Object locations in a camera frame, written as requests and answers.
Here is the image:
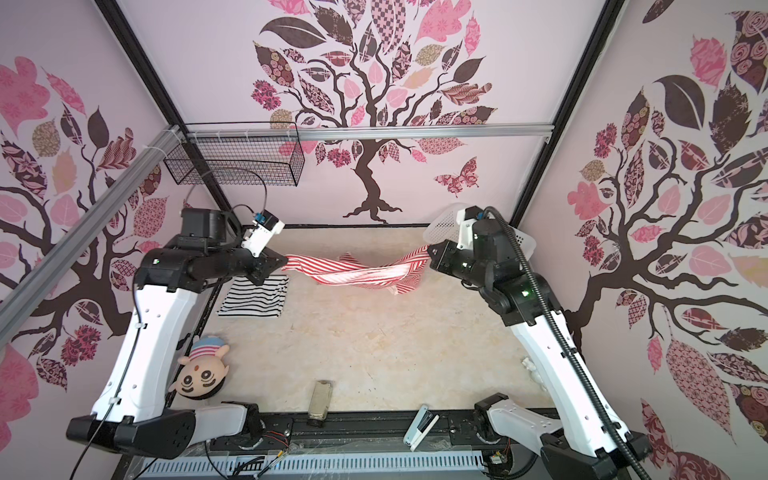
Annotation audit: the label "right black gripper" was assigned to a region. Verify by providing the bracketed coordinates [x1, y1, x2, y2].
[427, 238, 492, 292]

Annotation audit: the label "black white striped tank top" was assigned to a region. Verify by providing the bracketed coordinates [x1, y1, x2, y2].
[218, 275, 289, 319]

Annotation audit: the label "red white striped tank top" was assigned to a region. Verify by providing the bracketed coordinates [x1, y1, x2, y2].
[282, 246, 430, 295]

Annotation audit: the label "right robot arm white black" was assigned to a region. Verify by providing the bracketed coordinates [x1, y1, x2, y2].
[424, 204, 652, 479]

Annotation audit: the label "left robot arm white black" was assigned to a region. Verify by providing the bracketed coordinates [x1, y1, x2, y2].
[66, 208, 288, 459]

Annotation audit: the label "white plastic laundry basket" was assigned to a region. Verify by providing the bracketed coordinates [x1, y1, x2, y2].
[423, 203, 536, 260]

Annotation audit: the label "cartoon face plush toy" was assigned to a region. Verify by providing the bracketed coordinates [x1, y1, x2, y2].
[168, 336, 230, 400]

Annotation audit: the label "small white figurine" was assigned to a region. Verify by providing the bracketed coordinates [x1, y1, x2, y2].
[521, 357, 543, 385]

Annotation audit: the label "small tan rectangular device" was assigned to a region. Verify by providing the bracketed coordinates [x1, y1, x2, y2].
[307, 380, 333, 428]

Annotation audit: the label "white green handheld device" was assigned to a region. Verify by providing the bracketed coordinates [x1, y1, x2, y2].
[403, 404, 440, 451]

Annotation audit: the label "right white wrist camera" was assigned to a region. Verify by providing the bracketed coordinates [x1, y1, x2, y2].
[456, 206, 483, 250]

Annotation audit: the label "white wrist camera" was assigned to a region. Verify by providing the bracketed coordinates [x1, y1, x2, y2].
[456, 206, 483, 250]
[241, 210, 285, 257]

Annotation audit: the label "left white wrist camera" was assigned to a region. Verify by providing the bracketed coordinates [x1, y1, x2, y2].
[241, 210, 285, 257]

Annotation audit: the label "black wire mesh basket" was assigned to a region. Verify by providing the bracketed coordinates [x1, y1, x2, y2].
[164, 120, 305, 187]

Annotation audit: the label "silver aluminium rail back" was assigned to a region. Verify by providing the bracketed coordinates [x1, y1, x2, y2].
[186, 123, 554, 141]

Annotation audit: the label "silver aluminium rail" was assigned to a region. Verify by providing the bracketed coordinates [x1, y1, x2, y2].
[1, 125, 185, 345]
[186, 123, 554, 141]

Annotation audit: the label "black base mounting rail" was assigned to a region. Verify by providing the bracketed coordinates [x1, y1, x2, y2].
[128, 409, 607, 457]

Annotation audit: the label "white slotted cable duct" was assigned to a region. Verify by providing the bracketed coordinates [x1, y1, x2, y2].
[131, 451, 485, 479]

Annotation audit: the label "silver aluminium rail left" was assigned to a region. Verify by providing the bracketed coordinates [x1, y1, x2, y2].
[1, 125, 185, 345]

